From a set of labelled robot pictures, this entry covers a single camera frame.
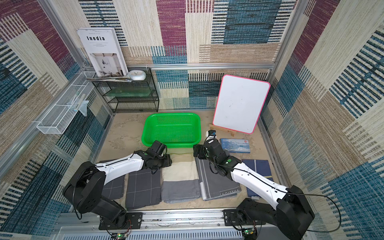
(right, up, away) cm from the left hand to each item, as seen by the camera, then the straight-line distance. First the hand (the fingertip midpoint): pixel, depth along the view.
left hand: (169, 161), depth 90 cm
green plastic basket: (+2, +18, +18) cm, 25 cm away
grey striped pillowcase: (+26, -12, -7) cm, 29 cm away
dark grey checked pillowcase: (-13, -13, -7) cm, 20 cm away
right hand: (+18, +11, -9) cm, 23 cm away
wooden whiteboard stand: (+28, +20, +15) cm, 37 cm away
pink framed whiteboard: (+43, +35, +3) cm, 56 cm away
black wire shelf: (-23, +39, +4) cm, 46 cm away
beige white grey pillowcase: (+7, -10, -5) cm, 13 cm away
